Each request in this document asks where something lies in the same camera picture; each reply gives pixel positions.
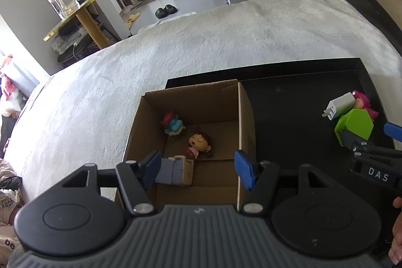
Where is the black slippers pair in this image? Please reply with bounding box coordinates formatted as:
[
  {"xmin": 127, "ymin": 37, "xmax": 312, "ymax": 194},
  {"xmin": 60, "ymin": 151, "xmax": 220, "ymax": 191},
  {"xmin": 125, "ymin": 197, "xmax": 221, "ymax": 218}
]
[{"xmin": 155, "ymin": 4, "xmax": 178, "ymax": 19}]

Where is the clear glass jar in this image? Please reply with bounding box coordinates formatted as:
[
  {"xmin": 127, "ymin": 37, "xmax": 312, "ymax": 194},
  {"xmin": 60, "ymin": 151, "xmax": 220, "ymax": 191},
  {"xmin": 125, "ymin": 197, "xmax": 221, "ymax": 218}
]
[{"xmin": 48, "ymin": 0, "xmax": 80, "ymax": 20}]

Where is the brown-haired doll figure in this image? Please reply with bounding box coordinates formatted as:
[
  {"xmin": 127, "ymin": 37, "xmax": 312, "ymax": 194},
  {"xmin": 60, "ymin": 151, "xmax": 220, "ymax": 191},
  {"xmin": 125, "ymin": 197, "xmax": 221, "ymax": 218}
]
[{"xmin": 185, "ymin": 132, "xmax": 212, "ymax": 159}]

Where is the pink toy figure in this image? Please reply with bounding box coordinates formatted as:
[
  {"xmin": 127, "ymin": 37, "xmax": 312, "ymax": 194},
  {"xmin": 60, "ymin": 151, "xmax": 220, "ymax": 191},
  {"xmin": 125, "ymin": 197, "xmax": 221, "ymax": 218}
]
[{"xmin": 352, "ymin": 90, "xmax": 379, "ymax": 121}]

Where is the brown cardboard box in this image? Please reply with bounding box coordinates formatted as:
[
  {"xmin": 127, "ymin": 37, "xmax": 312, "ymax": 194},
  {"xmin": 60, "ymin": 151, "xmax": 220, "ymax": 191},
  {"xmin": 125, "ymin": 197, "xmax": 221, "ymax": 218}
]
[{"xmin": 123, "ymin": 80, "xmax": 256, "ymax": 209}]

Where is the grey-blue block toy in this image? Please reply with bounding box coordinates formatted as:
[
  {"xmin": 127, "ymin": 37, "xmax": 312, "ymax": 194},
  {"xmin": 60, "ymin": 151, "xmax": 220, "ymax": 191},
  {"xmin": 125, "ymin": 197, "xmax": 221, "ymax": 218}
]
[{"xmin": 155, "ymin": 155, "xmax": 194, "ymax": 186}]

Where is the round gold-edged side table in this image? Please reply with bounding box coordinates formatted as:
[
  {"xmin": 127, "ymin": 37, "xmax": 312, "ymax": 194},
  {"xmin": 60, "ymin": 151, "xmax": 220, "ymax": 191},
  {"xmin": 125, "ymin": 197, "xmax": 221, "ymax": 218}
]
[{"xmin": 43, "ymin": 0, "xmax": 109, "ymax": 50}]

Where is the person's right hand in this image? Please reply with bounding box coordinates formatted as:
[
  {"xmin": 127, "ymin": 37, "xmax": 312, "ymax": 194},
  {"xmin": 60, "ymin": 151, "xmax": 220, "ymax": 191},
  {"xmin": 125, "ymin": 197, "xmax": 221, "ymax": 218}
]
[{"xmin": 388, "ymin": 212, "xmax": 402, "ymax": 264}]

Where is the white fluffy blanket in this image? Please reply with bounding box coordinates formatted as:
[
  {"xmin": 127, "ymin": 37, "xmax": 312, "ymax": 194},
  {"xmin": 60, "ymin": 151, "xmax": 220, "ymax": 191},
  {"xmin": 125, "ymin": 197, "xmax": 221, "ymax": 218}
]
[{"xmin": 5, "ymin": 0, "xmax": 401, "ymax": 201}]

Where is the white charger plug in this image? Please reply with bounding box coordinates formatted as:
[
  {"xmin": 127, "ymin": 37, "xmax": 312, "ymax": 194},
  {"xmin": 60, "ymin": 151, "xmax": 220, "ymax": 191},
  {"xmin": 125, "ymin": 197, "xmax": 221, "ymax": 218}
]
[{"xmin": 322, "ymin": 92, "xmax": 356, "ymax": 120}]

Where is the black plastic tray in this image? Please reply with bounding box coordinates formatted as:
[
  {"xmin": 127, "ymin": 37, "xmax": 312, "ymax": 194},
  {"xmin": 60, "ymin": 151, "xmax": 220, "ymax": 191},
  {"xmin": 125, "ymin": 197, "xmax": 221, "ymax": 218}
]
[{"xmin": 164, "ymin": 57, "xmax": 402, "ymax": 212}]

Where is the green hexagonal box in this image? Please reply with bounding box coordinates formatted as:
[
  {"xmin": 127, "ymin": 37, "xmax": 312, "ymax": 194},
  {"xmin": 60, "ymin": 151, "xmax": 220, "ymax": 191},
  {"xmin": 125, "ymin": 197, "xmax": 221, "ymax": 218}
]
[{"xmin": 334, "ymin": 109, "xmax": 373, "ymax": 147}]

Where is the red blue cartoon figure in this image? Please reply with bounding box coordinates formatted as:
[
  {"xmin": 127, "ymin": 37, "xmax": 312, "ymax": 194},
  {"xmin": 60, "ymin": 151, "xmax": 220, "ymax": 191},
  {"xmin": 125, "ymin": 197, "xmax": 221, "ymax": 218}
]
[{"xmin": 160, "ymin": 110, "xmax": 185, "ymax": 136}]

